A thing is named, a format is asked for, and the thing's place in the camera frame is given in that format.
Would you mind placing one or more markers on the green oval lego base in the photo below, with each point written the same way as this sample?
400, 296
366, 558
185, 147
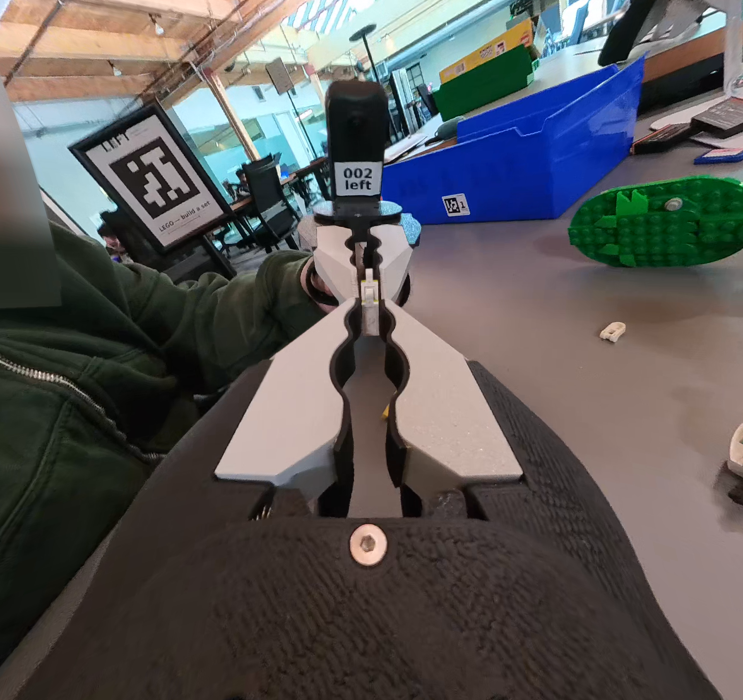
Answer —
656, 235

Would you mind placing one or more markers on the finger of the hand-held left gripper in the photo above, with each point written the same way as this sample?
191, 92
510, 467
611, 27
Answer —
334, 264
394, 259

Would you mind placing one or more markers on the white lego piece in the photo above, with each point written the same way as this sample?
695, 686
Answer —
612, 331

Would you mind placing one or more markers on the small white lego assembly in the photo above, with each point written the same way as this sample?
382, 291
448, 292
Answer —
368, 305

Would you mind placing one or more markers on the yellow cardboard box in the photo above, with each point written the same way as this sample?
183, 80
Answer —
464, 65

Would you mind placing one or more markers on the blue plastic bin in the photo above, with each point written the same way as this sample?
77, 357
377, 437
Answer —
522, 172

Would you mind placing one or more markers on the green plastic bin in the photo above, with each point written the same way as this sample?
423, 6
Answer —
482, 87

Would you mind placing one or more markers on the blue flat plate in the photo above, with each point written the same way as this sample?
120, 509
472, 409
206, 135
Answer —
720, 156

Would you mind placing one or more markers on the black office chair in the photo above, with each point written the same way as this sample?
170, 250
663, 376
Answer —
264, 189

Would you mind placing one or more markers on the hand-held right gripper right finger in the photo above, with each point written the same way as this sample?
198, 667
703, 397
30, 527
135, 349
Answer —
453, 421

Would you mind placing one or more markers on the grey-green pouch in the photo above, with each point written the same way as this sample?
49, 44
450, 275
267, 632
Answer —
451, 126

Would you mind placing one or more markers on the person's left forearm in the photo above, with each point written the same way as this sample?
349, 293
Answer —
255, 305

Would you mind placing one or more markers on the black floor lamp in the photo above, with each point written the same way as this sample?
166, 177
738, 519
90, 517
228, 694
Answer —
363, 29

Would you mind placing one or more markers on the black box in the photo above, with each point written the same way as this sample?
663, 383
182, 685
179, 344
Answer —
722, 114

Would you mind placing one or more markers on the person's green jacket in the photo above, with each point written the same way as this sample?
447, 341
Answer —
58, 421

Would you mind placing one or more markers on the dark hanging sign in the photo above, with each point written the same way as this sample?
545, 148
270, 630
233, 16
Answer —
278, 76

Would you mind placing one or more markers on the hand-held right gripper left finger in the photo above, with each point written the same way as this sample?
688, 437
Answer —
278, 421

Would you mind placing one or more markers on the black bag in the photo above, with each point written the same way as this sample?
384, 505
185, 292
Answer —
624, 29

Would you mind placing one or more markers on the framed marker sign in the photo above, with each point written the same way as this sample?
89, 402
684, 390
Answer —
151, 177

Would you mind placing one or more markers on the person's left hand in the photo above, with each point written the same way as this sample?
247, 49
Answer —
329, 303

